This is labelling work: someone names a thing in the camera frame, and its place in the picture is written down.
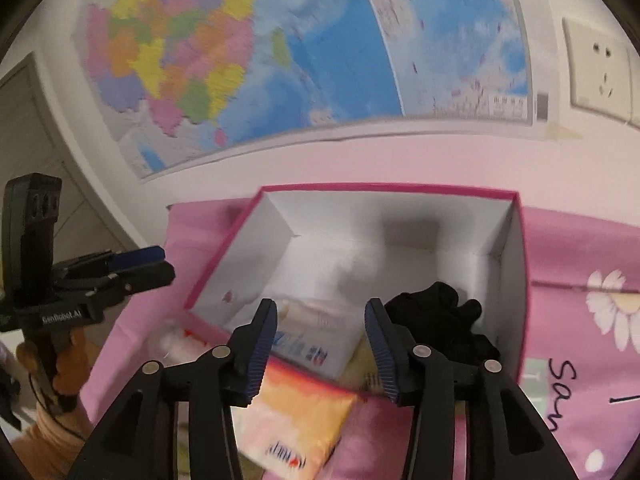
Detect clear white plastic packet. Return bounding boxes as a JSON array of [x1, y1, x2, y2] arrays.
[[144, 317, 222, 367]]

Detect person's left hand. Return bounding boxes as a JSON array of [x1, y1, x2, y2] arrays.
[[16, 332, 92, 413]]

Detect dark cloth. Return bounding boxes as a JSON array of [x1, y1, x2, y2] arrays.
[[0, 372, 22, 432]]

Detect pink printed blanket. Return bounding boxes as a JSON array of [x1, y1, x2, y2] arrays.
[[80, 199, 640, 480]]

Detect white wall socket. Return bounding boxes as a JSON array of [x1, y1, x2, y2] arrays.
[[562, 16, 640, 128]]

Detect white blue tissue packet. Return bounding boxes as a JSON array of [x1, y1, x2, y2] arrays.
[[270, 297, 367, 382]]

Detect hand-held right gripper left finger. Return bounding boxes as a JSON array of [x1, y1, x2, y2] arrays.
[[65, 298, 279, 480]]

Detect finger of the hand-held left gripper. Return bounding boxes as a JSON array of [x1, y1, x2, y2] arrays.
[[56, 261, 177, 311], [54, 246, 167, 281]]

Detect black soft cloth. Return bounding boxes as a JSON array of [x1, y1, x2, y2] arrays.
[[384, 281, 501, 367]]

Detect colourful wall map poster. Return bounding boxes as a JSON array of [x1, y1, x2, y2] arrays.
[[72, 0, 556, 182]]

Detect orange pink tissue packet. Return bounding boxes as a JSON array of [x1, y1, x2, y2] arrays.
[[234, 360, 359, 479]]

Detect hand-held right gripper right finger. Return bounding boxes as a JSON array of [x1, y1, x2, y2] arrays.
[[364, 298, 583, 480]]

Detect pink cardboard box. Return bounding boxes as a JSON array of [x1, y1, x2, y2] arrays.
[[184, 183, 531, 407]]

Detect beige tape piece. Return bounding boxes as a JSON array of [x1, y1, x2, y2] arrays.
[[546, 121, 584, 142]]

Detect person's left forearm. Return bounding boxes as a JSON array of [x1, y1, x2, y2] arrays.
[[12, 402, 97, 479]]

